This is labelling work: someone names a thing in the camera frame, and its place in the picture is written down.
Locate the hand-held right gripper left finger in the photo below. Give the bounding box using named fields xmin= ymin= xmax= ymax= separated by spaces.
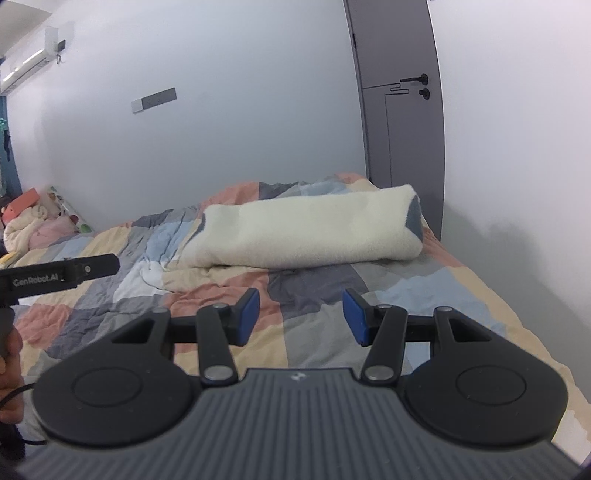
xmin=111 ymin=288 xmax=262 ymax=388

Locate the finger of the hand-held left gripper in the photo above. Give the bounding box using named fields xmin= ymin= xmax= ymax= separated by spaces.
xmin=69 ymin=252 xmax=120 ymax=283

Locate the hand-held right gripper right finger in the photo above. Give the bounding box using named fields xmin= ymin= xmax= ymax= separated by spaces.
xmin=343 ymin=288 xmax=493 ymax=387

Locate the cream fluffy fleece garment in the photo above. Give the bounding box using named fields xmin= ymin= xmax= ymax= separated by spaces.
xmin=177 ymin=183 xmax=424 ymax=270

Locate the person's left hand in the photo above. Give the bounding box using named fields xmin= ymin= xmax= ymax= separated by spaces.
xmin=0 ymin=329 xmax=25 ymax=424

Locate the patchwork bed quilt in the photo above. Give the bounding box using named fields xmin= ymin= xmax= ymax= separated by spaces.
xmin=0 ymin=173 xmax=580 ymax=444

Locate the colourful printed strip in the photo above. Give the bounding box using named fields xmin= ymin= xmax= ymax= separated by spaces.
xmin=48 ymin=185 xmax=96 ymax=232

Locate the blue curtain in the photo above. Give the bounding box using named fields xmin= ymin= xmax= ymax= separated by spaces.
xmin=0 ymin=105 xmax=22 ymax=200

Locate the grey door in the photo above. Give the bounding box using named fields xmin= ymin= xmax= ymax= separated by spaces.
xmin=344 ymin=0 xmax=447 ymax=241

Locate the white air conditioner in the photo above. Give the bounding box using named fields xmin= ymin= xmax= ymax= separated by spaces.
xmin=0 ymin=27 xmax=59 ymax=96

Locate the black cable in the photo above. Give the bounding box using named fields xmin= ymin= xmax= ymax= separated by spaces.
xmin=0 ymin=382 xmax=49 ymax=446

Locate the grey wall plate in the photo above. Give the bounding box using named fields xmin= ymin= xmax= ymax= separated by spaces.
xmin=131 ymin=87 xmax=178 ymax=114

